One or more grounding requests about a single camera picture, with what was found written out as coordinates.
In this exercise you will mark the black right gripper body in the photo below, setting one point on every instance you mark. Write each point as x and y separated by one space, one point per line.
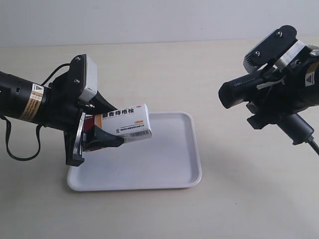
286 95

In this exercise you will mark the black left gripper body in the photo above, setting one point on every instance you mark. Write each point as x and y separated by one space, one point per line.
66 113

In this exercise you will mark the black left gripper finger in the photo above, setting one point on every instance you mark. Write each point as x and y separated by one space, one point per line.
96 139
101 104

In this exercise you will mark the black handheld barcode scanner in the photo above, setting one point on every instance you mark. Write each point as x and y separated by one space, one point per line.
242 89

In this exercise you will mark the white red medicine box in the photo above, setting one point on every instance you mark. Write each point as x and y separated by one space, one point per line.
132 123

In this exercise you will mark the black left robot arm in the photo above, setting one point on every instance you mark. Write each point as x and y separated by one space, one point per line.
27 101

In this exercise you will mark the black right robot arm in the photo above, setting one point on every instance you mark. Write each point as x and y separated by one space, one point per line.
312 76

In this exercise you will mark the white plastic tray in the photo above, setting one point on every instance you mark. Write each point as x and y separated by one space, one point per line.
168 160

